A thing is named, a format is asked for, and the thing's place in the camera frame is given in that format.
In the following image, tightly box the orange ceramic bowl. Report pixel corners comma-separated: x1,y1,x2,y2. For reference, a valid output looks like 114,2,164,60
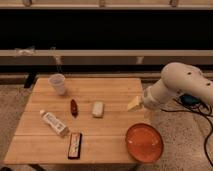
125,123,164,163

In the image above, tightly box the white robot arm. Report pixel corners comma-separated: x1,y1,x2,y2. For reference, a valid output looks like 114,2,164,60
127,62,213,111

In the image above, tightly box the white sponge block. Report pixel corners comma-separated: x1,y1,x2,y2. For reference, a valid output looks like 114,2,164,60
92,101,104,118

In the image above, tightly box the wooden table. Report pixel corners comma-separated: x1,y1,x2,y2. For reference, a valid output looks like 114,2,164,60
4,78,151,164

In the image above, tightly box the blue power adapter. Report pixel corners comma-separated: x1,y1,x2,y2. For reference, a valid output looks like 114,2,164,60
180,94,200,106

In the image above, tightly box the dark red small object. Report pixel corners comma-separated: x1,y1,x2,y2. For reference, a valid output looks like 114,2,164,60
70,99,78,117

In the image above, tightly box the dark rectangular candy bar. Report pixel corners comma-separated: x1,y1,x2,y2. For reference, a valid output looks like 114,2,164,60
68,132,82,159

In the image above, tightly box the clear plastic cup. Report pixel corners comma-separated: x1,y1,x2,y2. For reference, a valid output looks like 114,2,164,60
48,74,66,95

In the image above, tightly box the white tube with label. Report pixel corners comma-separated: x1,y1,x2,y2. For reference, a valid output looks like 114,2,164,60
40,110,69,137

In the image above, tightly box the black cable on floor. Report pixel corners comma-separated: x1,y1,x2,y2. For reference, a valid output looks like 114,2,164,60
161,99,213,168

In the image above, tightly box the long wooden bench rail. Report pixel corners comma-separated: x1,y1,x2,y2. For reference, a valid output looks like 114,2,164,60
0,49,213,65

